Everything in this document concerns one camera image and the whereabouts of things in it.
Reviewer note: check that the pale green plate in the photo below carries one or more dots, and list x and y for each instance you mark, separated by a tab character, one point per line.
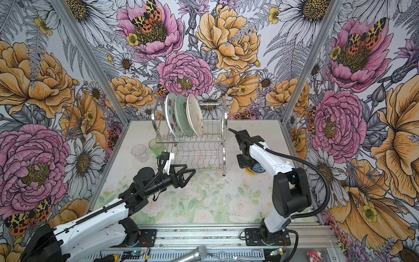
181	115

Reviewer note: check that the white plate red pattern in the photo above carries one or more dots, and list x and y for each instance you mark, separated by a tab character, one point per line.
170	115

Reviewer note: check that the clear plastic tumbler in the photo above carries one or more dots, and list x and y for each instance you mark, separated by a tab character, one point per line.
140	153

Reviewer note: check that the green circuit board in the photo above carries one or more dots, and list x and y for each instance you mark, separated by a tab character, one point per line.
136	254

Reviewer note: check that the yellow plastic bowl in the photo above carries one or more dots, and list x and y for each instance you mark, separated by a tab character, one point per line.
250	171

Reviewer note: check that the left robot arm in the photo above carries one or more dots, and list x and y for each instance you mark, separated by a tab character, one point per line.
106	227

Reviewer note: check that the blue white ceramic bowl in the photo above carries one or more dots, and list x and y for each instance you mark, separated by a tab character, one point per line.
258	168

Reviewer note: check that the yellow black handle tool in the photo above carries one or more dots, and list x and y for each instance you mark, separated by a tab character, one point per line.
111	258

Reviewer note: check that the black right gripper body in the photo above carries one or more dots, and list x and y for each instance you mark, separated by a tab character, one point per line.
245	160

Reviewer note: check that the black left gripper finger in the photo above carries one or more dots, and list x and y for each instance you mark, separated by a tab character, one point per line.
185	172
181	182

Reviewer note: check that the cream floral plate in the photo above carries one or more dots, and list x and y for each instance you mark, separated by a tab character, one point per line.
195	116

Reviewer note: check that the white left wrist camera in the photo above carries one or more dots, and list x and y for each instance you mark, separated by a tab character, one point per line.
165	160

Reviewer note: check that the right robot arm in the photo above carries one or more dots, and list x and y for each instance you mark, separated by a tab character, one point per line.
290	189

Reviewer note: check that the steel two-tier dish rack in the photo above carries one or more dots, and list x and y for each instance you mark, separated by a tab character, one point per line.
206	153

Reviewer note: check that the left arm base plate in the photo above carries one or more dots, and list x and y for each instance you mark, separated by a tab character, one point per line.
142	238

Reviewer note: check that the silver microphone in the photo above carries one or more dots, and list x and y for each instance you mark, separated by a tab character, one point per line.
196	255

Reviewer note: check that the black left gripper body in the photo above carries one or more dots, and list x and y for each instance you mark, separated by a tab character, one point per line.
173	176

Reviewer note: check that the pink toy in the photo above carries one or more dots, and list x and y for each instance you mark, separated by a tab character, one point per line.
315	256

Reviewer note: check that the green plastic tumbler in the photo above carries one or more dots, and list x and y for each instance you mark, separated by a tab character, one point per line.
155	147

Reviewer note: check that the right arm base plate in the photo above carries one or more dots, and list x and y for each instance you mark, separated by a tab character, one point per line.
262	237

